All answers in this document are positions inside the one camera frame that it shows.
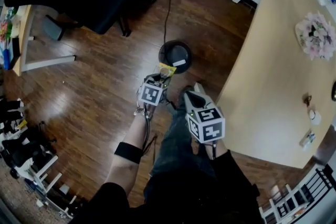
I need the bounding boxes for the yellow snack packet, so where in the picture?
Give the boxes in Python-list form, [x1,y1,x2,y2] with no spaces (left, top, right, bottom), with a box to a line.
[157,62,177,78]

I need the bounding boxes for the pile of colourful desk clutter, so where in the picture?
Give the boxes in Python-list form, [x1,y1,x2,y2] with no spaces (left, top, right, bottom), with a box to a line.
[0,6,18,71]

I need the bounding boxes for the person's right forearm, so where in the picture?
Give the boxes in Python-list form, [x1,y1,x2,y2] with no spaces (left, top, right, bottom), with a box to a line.
[204,138,229,160]

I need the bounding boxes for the pink flowers in white pot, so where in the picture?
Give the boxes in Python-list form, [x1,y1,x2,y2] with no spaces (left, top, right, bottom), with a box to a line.
[295,10,336,61]

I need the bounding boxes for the beige wooden table edge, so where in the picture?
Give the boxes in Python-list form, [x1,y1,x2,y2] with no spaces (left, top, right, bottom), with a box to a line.
[216,0,336,170]

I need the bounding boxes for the white tissue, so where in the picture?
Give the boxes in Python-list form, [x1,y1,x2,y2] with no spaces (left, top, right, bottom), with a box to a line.
[308,109,322,125]

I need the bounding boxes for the white shelf rack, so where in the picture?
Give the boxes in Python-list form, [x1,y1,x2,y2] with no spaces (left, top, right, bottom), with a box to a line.
[259,183,316,224]

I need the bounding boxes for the black round trash bin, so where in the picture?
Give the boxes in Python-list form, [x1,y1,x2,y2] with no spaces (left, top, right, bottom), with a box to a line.
[159,39,193,74]

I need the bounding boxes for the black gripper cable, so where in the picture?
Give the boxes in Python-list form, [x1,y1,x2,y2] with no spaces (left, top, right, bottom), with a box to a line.
[141,110,160,166]

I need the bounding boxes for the small red candy wrapper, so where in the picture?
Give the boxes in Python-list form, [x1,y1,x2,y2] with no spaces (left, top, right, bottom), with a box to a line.
[301,94,313,107]

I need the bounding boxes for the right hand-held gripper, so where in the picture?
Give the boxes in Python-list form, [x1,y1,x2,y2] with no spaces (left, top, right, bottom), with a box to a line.
[183,89,226,144]

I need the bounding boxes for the silver bracelet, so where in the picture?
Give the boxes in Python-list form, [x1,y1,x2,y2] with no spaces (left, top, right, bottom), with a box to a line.
[133,106,148,119]

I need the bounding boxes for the small milk carton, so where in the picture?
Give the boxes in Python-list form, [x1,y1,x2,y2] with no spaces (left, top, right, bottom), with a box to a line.
[300,130,317,152]

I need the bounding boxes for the person's left forearm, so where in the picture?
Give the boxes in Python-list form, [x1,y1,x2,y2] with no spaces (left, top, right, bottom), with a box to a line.
[104,107,158,194]

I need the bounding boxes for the black stair railing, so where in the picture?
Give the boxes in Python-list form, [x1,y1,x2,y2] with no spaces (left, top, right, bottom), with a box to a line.
[313,164,336,194]

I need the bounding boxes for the person's black top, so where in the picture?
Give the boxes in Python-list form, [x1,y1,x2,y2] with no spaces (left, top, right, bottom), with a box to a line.
[70,149,263,224]

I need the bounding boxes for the small white-legged desk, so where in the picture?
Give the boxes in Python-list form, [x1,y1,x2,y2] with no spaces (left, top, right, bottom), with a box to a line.
[0,5,77,77]

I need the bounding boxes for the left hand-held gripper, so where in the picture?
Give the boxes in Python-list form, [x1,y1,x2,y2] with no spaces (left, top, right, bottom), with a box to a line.
[136,72,173,108]

